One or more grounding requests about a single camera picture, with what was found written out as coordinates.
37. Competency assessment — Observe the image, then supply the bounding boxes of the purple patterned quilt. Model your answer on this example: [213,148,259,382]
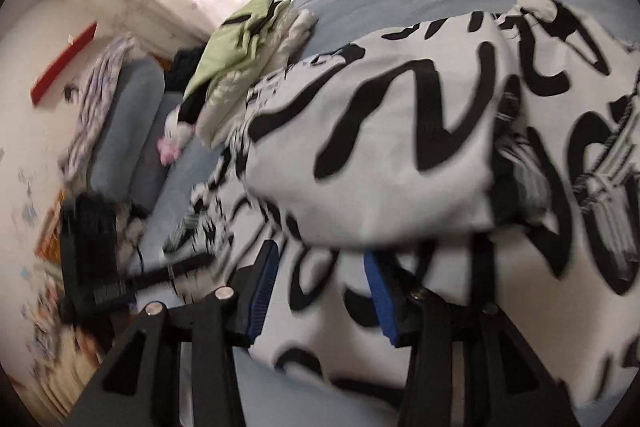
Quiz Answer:
[59,33,137,185]

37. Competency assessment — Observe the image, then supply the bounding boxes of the orange shiny package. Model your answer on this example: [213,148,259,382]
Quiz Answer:
[34,188,70,259]

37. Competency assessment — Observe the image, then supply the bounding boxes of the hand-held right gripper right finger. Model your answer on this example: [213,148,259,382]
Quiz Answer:
[363,252,583,427]

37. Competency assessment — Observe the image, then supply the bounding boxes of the pink plush toy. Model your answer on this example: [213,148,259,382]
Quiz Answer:
[156,106,197,166]

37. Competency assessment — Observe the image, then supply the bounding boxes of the red wall decoration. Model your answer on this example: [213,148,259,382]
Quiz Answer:
[30,21,99,106]

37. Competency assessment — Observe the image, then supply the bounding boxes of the green and white folded clothes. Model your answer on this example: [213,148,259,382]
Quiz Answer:
[196,6,320,146]

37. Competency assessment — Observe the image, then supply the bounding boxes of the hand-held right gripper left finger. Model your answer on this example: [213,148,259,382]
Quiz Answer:
[64,239,280,427]

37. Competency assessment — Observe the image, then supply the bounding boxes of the blue grey pillow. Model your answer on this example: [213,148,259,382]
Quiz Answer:
[127,91,183,214]
[87,57,167,204]

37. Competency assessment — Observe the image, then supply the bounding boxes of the black clothes pile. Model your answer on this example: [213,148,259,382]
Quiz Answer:
[164,46,213,94]

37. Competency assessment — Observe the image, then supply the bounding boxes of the light green garment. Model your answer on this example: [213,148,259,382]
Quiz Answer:
[182,0,293,100]

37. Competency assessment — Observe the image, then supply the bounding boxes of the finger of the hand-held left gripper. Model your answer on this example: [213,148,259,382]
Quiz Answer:
[131,253,217,292]

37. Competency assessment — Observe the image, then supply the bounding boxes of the black and white printed garment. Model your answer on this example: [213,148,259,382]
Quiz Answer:
[162,0,640,414]

